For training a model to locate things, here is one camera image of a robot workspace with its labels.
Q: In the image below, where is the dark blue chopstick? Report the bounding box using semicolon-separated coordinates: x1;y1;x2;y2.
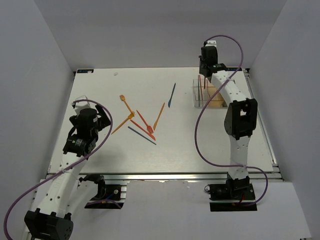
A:
197;75;202;104

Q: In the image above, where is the orange plastic fork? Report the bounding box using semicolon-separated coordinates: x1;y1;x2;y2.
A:
111;111;135;134

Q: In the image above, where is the orange plastic spoon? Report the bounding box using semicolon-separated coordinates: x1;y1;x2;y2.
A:
119;95;135;116

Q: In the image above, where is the dark grey chopstick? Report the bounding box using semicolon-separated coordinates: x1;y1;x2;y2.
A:
127;126;157;145

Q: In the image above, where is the red plastic knife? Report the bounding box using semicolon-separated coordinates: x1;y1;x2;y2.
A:
130;119;156;141

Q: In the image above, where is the red plastic fork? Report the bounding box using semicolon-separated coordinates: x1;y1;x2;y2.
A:
137;110;154;134

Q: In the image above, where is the orange plastic knife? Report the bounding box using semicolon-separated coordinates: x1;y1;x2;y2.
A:
153;102;166;131

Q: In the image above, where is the blue plastic knife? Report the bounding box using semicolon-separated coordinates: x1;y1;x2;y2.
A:
167;83;176;108

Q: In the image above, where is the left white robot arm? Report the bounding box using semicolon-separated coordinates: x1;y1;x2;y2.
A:
24;101;112;240

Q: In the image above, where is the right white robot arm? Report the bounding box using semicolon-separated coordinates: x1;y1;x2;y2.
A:
199;42;258;201

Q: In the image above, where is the right blue table label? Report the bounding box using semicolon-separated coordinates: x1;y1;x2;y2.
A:
227;67;242;72

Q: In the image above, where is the blue table label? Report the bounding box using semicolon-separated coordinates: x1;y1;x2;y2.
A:
227;67;242;72
76;69;94;74

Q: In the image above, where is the clear plastic container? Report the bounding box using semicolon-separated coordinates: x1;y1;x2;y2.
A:
192;79;210;109

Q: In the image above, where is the orange plastic container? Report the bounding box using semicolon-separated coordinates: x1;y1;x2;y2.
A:
206;82;225;108

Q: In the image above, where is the left blue table label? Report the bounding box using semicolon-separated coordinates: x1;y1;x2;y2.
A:
76;69;94;74

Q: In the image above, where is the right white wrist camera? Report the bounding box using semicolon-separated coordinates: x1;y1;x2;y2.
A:
203;40;217;48

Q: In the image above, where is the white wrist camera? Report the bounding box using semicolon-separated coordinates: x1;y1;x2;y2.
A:
71;95;91;116
203;40;217;48

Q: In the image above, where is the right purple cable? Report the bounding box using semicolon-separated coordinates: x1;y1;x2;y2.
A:
194;34;270;207

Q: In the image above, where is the purple cable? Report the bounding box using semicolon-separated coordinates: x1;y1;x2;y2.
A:
2;99;114;240
194;34;270;207

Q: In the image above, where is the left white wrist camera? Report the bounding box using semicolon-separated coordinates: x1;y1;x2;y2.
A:
71;95;91;116

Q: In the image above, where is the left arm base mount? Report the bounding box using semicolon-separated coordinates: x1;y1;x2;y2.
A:
79;174;124;209

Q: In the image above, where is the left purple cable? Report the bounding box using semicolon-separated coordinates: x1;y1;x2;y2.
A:
2;99;114;240

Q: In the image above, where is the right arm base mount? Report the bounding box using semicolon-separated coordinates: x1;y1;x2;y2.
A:
204;176;258;212

